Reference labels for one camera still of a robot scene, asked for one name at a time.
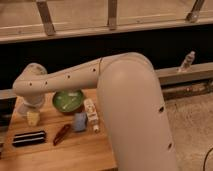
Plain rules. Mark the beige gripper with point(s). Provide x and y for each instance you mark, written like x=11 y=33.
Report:
x=29 y=107

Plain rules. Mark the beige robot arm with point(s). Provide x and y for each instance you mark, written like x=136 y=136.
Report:
x=130 y=100

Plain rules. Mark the green ceramic bowl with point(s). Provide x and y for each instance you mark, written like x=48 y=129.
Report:
x=68 y=101

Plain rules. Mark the blue sponge block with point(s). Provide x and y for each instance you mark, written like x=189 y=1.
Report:
x=80 y=122

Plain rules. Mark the clear plastic bottle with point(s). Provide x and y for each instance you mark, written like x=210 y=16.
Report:
x=187 y=62

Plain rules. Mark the left metal bracket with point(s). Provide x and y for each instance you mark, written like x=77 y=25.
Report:
x=45 y=17

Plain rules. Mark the metal bracket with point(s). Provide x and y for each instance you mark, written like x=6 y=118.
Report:
x=45 y=17
x=112 y=14
x=193 y=15

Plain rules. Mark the middle metal bracket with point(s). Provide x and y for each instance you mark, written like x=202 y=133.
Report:
x=112 y=14

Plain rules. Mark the right metal bracket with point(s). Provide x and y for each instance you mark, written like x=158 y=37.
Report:
x=193 y=15

